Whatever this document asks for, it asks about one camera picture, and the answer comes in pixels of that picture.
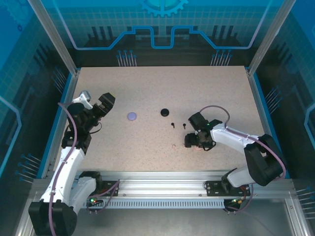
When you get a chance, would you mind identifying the small connector with lights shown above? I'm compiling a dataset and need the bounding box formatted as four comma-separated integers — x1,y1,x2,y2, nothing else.
89,195,103,207
225,198,247,207

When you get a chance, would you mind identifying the steel sheet panel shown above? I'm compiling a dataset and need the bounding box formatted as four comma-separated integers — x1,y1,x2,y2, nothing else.
31,208,296,236

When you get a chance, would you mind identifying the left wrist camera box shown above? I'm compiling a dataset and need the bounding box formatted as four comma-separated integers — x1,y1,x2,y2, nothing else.
72,90,94,110

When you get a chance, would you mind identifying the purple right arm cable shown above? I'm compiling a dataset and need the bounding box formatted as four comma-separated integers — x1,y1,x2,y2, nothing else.
199,105,287,214

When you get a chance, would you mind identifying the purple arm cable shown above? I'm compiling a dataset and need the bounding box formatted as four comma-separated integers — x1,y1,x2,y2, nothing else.
48,102,121,236
199,105,287,214

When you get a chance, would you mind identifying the blue edged aluminium side rail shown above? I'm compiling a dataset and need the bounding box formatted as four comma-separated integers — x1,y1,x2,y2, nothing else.
247,70,288,179
40,70,81,179

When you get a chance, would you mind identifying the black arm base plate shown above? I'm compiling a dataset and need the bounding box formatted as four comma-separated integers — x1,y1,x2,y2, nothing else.
205,180,252,197
81,180,121,197

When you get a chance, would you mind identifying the aluminium mounting rail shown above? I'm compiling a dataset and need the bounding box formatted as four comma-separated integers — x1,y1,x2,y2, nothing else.
33,171,293,197

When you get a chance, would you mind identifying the slotted cable duct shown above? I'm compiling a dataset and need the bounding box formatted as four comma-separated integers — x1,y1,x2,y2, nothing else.
38,199,228,209

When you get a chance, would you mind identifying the aluminium frame post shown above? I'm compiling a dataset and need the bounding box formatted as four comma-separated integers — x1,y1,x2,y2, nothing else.
27,0,81,76
247,0,297,76

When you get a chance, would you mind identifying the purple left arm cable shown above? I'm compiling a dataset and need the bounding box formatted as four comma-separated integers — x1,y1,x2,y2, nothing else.
48,102,121,236

